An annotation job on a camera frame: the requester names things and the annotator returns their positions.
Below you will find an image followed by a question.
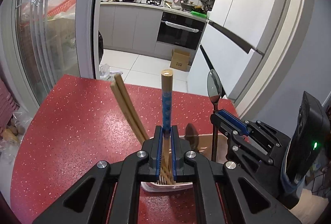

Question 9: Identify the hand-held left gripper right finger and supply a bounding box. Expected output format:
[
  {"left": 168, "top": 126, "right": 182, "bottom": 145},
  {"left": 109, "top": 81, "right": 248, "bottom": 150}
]
[{"left": 169, "top": 126, "right": 307, "bottom": 224}]

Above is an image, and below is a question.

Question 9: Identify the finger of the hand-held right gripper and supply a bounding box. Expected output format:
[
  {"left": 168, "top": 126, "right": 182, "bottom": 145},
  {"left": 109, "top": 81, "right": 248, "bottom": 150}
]
[
  {"left": 227, "top": 132, "right": 275, "bottom": 166},
  {"left": 210, "top": 110, "right": 282, "bottom": 148}
]

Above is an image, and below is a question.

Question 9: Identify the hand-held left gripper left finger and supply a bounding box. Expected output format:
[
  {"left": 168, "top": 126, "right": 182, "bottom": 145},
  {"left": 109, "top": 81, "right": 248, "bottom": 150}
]
[{"left": 32, "top": 126, "right": 164, "bottom": 224}]

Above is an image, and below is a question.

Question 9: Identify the dark translucent plastic spoon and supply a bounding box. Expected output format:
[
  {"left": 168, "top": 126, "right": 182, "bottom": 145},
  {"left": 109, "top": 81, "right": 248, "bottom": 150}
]
[
  {"left": 206, "top": 69, "right": 223, "bottom": 162},
  {"left": 185, "top": 123, "right": 199, "bottom": 152}
]

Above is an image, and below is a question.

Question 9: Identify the beige plastic utensil holder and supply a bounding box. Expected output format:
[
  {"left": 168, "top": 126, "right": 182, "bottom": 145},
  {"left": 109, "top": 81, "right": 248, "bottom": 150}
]
[{"left": 141, "top": 133, "right": 229, "bottom": 192}]

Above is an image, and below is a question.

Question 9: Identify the blue patterned wooden chopstick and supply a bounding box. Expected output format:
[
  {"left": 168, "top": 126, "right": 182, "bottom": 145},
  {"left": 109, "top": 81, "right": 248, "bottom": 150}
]
[{"left": 160, "top": 70, "right": 174, "bottom": 184}]

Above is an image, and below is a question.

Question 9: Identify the cardboard box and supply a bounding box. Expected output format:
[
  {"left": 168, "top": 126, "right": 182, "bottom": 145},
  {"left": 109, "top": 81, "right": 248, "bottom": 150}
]
[{"left": 169, "top": 48, "right": 193, "bottom": 72}]

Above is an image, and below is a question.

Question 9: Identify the white plastic bag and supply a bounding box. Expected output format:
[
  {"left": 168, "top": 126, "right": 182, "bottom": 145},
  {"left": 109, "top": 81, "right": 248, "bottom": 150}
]
[{"left": 99, "top": 64, "right": 122, "bottom": 82}]

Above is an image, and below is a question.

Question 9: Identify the black built-in oven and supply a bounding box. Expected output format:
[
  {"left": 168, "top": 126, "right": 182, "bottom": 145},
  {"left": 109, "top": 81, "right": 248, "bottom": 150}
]
[{"left": 156, "top": 12, "right": 206, "bottom": 49}]

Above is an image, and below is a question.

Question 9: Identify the white refrigerator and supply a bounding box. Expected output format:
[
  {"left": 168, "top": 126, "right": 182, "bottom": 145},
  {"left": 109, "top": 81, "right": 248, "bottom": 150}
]
[{"left": 186, "top": 0, "right": 296, "bottom": 101}]

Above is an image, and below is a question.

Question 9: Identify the dark cooking pot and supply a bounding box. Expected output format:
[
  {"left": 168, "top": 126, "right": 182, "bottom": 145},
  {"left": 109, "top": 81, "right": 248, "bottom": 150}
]
[{"left": 181, "top": 1, "right": 197, "bottom": 11}]

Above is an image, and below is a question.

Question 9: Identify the clear bag of potatoes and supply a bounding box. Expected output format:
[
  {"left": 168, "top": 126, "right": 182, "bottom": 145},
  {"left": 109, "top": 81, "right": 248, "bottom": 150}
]
[{"left": 0, "top": 110, "right": 33, "bottom": 147}]

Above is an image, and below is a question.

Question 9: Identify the sliding glass door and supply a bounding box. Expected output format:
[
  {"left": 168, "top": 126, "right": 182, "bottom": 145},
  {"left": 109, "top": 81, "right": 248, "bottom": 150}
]
[{"left": 15, "top": 0, "right": 104, "bottom": 108}]

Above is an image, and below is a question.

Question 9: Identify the stack of pink plastic stools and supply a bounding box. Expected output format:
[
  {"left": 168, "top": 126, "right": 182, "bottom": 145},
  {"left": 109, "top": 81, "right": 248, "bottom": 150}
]
[{"left": 0, "top": 78, "right": 22, "bottom": 134}]

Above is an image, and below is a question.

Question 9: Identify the red plastic basket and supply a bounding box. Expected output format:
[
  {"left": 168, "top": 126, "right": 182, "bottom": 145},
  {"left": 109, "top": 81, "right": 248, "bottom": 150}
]
[{"left": 47, "top": 0, "right": 78, "bottom": 17}]

